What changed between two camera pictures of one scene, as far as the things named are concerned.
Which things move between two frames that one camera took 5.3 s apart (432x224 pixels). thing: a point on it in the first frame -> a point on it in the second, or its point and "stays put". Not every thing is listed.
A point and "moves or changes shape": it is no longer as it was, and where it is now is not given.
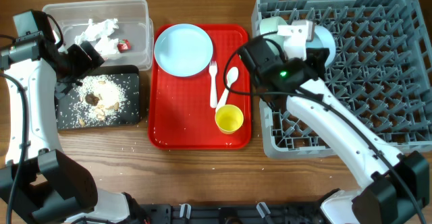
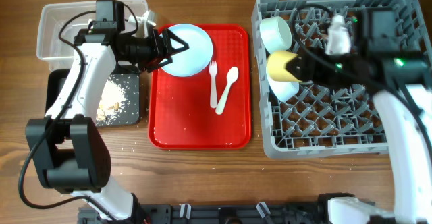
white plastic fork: [213, 96] stays put
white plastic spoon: [231, 76] stays put
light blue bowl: [322, 39] moves or changes shape
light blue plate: [183, 50] stays put
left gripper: [85, 65] -> [153, 60]
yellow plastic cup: [229, 119] moves or changes shape
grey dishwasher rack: [381, 78] stays put
